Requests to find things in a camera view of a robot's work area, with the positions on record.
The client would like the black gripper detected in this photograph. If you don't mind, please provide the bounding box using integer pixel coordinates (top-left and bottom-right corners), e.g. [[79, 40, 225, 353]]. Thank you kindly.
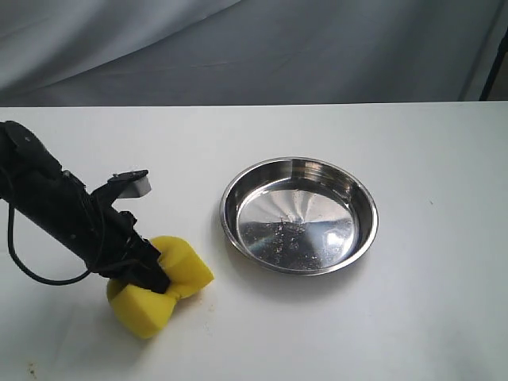
[[23, 186, 171, 294]]

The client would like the yellow sponge block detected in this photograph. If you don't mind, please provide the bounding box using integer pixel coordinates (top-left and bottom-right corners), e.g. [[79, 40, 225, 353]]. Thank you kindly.
[[106, 236, 214, 339]]

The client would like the round stainless steel dish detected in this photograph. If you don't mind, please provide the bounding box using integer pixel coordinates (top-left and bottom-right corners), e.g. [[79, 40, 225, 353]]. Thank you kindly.
[[218, 156, 379, 276]]

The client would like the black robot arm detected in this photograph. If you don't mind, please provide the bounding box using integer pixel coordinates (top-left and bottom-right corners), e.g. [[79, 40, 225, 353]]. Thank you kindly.
[[1, 121, 171, 294]]

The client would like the grey backdrop cloth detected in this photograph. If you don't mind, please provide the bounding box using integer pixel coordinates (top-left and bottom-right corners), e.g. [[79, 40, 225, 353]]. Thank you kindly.
[[1, 1, 507, 106]]

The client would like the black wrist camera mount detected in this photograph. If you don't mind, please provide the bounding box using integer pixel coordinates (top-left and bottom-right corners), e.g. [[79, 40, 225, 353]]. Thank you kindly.
[[91, 169, 152, 206]]

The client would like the black cable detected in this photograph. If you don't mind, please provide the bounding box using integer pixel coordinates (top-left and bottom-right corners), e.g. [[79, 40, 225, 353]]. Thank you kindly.
[[6, 206, 92, 286]]

